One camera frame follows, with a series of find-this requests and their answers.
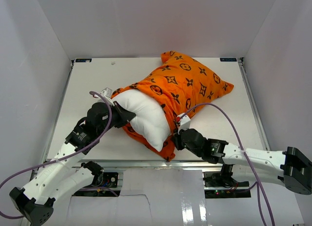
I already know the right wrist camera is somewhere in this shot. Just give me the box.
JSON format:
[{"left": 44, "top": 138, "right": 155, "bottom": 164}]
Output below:
[{"left": 176, "top": 114, "right": 191, "bottom": 134}]

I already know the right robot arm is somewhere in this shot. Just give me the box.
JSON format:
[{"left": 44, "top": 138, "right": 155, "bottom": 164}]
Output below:
[{"left": 172, "top": 129, "right": 312, "bottom": 195}]

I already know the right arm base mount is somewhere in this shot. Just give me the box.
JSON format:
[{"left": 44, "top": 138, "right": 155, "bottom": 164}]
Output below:
[{"left": 203, "top": 164, "right": 251, "bottom": 199}]

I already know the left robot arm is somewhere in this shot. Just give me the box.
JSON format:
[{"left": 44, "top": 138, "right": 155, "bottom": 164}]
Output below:
[{"left": 9, "top": 102, "right": 136, "bottom": 226}]

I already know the right blue label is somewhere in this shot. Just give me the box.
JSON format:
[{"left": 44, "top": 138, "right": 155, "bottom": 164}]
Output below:
[{"left": 220, "top": 58, "right": 237, "bottom": 62}]

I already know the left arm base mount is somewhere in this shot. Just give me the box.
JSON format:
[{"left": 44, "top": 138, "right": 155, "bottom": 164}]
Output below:
[{"left": 74, "top": 161, "right": 119, "bottom": 197}]

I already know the blue label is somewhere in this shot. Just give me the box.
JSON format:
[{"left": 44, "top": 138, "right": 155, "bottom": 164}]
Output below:
[
  {"left": 220, "top": 58, "right": 237, "bottom": 62},
  {"left": 75, "top": 58, "right": 92, "bottom": 62}
]

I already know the left blue label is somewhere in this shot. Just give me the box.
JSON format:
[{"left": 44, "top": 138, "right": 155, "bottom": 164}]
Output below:
[{"left": 75, "top": 58, "right": 92, "bottom": 62}]

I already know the orange patterned pillowcase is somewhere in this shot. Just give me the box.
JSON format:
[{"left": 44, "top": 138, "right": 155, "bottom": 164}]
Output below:
[{"left": 112, "top": 51, "right": 234, "bottom": 161}]

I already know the white pillow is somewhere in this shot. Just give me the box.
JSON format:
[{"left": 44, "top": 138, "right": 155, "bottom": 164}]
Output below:
[{"left": 113, "top": 89, "right": 170, "bottom": 152}]

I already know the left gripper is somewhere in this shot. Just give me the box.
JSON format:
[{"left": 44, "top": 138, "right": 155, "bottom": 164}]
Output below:
[{"left": 97, "top": 100, "right": 136, "bottom": 135}]

